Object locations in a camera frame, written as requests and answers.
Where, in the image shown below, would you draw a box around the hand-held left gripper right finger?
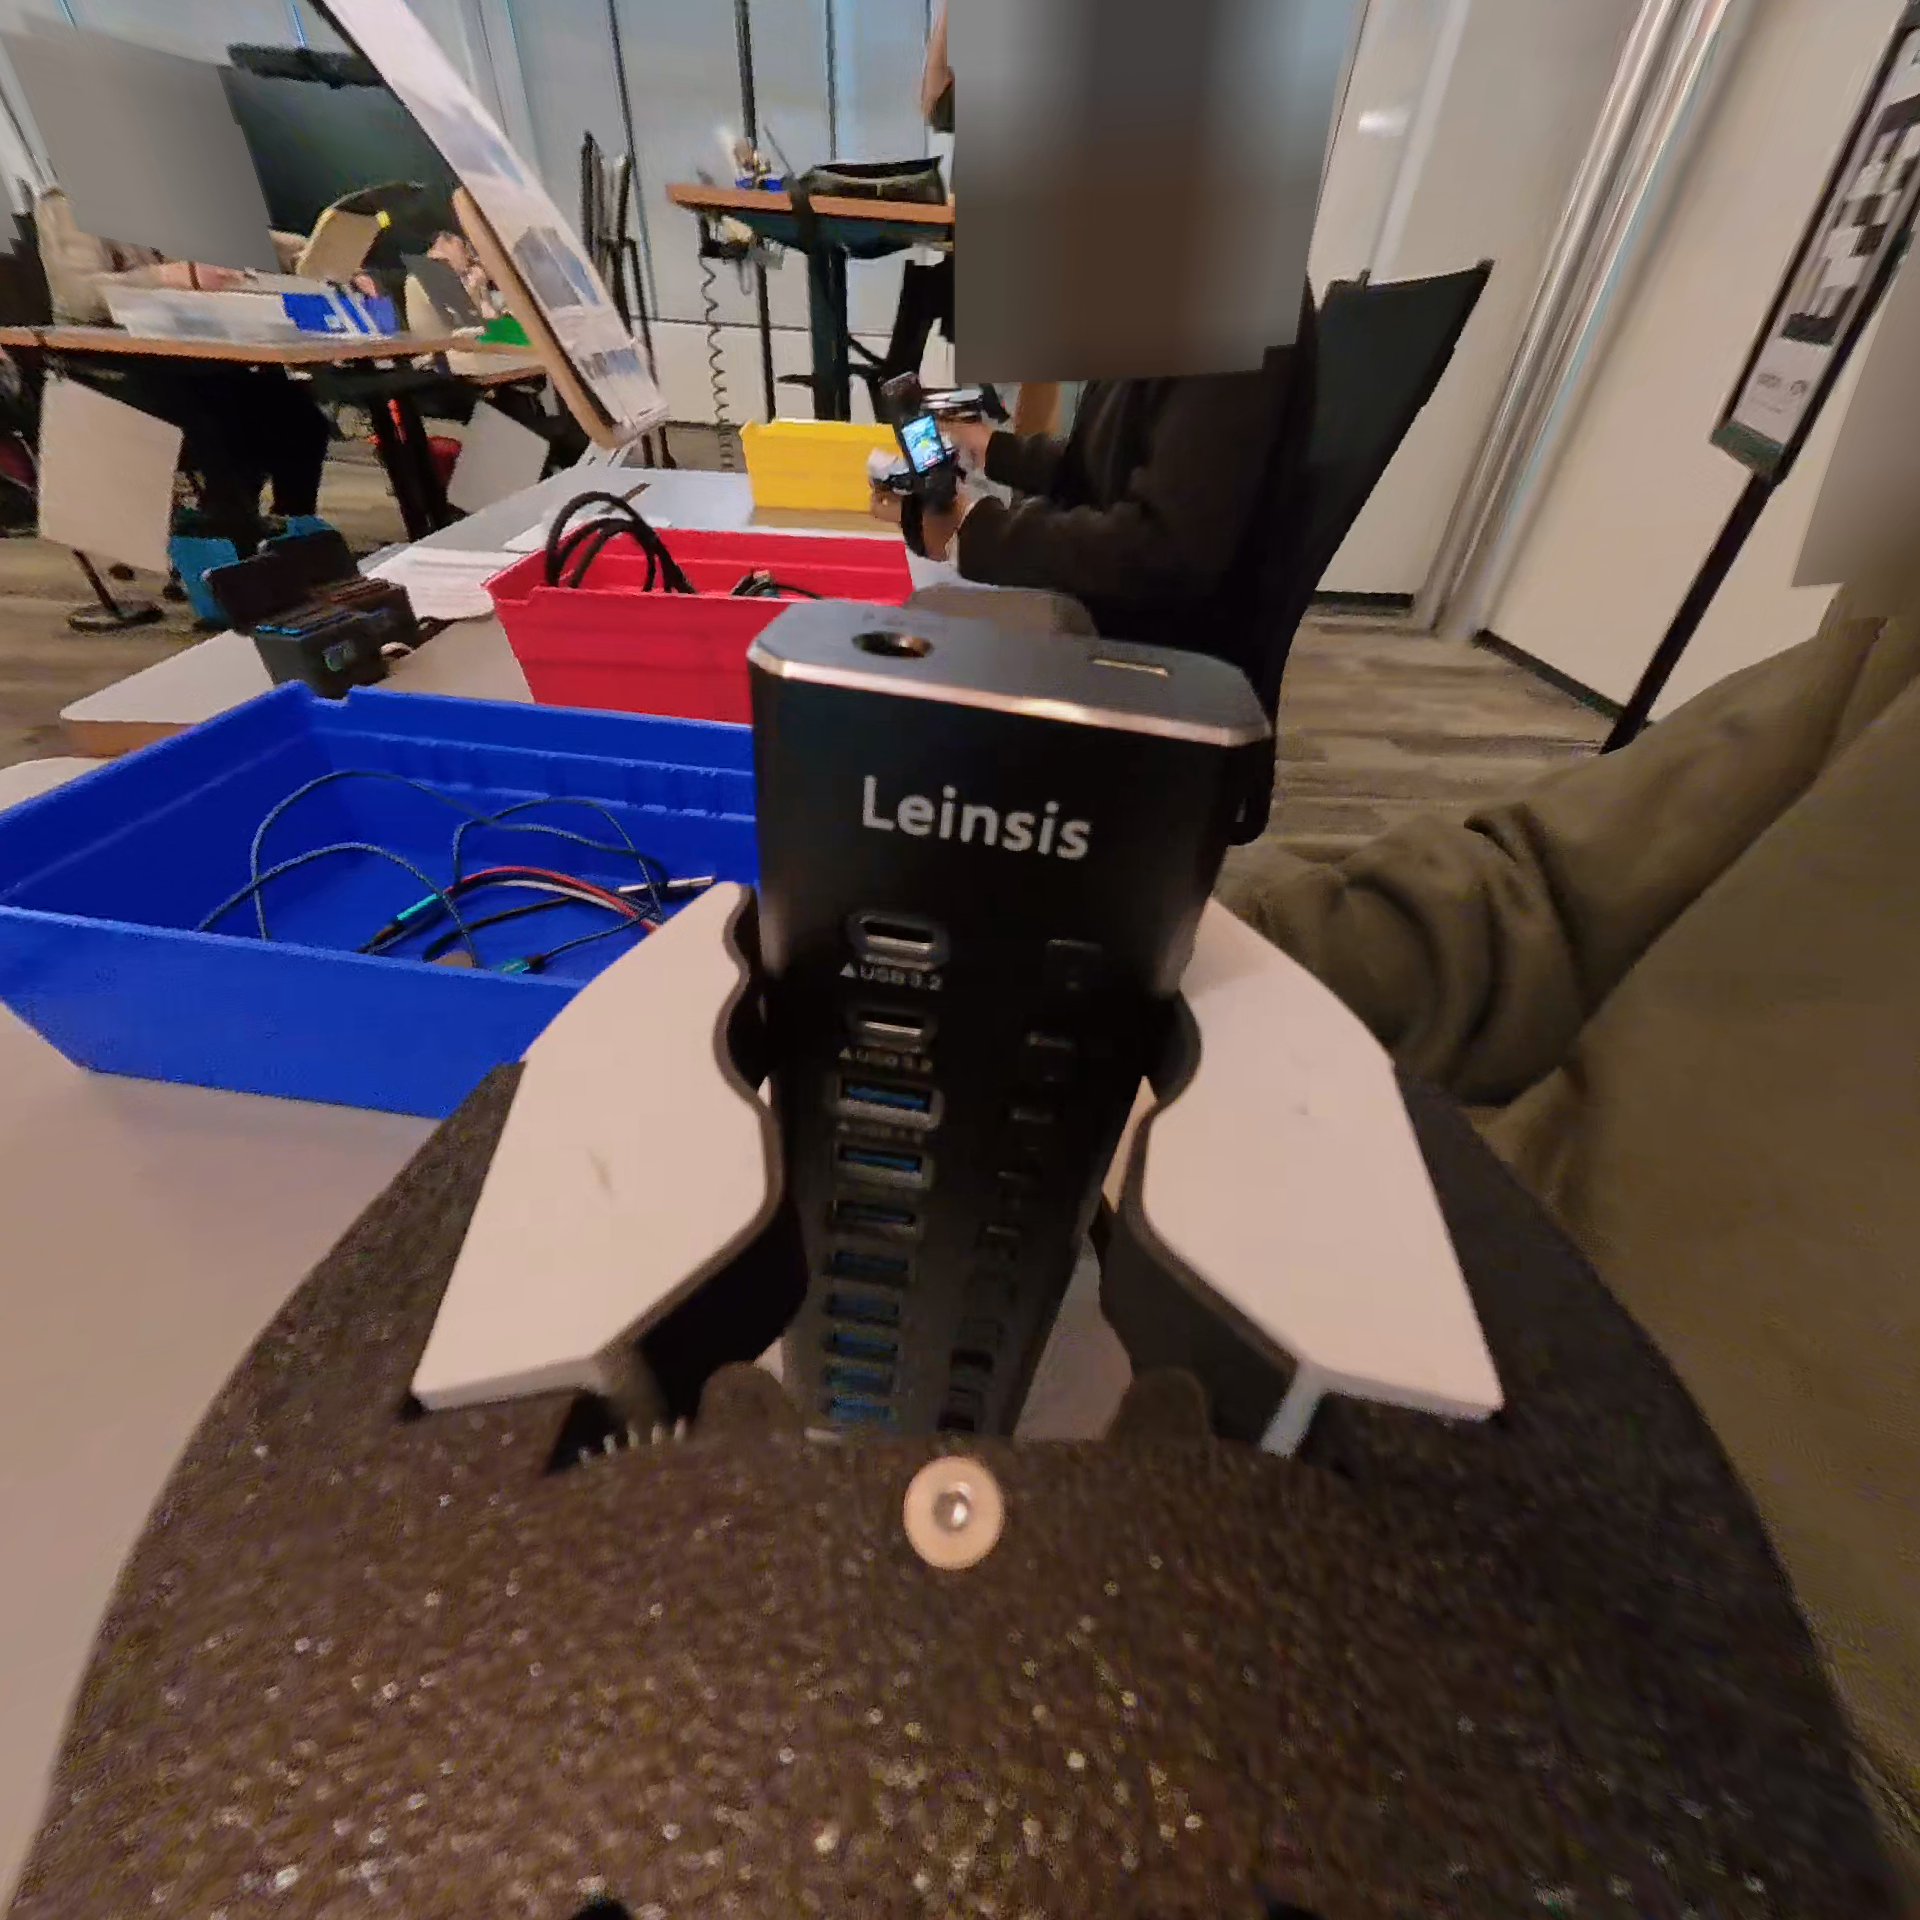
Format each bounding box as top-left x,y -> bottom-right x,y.
1112,899 -> 1504,1457

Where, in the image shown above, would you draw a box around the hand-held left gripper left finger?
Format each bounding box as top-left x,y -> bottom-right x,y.
408,881 -> 783,1415

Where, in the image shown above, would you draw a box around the white braided cable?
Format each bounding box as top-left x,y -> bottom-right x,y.
479,879 -> 719,924

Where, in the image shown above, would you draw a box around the red braided cable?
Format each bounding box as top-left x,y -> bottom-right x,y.
446,866 -> 673,920

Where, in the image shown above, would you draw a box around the teal plug blue cable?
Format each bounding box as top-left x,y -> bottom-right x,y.
360,795 -> 673,981

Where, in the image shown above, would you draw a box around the blue braided cable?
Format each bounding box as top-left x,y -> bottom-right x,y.
197,771 -> 496,968

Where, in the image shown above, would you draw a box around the blue plastic bin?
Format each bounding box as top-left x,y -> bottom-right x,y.
0,682 -> 771,1124

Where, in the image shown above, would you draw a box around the black USB hub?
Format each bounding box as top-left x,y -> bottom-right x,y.
747,585 -> 1277,1447

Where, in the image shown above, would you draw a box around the grey desk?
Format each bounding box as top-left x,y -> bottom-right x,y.
0,752 -> 525,1906

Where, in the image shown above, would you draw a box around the wood-edged desk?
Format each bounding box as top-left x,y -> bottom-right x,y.
0,319 -> 550,546
58,465 -> 962,760

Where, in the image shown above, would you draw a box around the teal standing desk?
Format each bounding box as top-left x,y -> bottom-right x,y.
665,180 -> 957,431

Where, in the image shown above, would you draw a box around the person's olive torso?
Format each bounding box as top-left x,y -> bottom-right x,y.
1475,719 -> 1920,1808

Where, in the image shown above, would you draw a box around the red plastic bin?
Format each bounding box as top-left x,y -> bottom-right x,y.
486,525 -> 917,724

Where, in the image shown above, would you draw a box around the white paper sheets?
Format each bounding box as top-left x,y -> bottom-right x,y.
383,542 -> 521,627

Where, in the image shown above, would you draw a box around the black equipment case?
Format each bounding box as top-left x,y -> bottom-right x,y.
201,532 -> 425,706

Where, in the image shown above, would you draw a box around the yellow plastic bin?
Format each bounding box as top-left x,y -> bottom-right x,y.
739,419 -> 912,516

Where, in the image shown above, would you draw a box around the white card on stand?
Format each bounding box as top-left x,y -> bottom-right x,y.
36,376 -> 186,634

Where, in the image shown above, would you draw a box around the stack of flat boxes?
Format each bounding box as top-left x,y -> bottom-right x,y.
101,271 -> 400,339

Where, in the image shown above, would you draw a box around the wooden clipboard stand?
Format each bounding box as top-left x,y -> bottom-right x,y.
319,0 -> 673,451

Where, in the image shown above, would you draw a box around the cardboard box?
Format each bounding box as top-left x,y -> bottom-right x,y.
291,202 -> 395,282

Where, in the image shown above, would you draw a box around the dark monitor screen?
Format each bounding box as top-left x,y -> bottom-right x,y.
223,58 -> 460,274

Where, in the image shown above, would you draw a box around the framed floor sign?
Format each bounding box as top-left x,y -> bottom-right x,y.
1597,17 -> 1920,756

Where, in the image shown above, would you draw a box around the grey partition panel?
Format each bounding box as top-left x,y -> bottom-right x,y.
0,30 -> 280,274

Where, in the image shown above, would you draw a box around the thick black cable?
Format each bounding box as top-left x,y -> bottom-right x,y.
538,495 -> 701,598

